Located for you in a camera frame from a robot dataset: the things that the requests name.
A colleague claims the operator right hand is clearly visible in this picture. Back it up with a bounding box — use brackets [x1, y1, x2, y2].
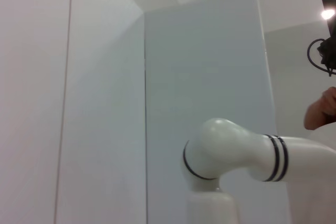
[303, 86, 336, 131]

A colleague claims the black controller with looped cable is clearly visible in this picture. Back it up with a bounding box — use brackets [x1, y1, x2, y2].
[307, 37, 336, 77]

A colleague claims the round ceiling lamp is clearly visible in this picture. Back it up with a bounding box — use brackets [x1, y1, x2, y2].
[320, 8, 336, 20]

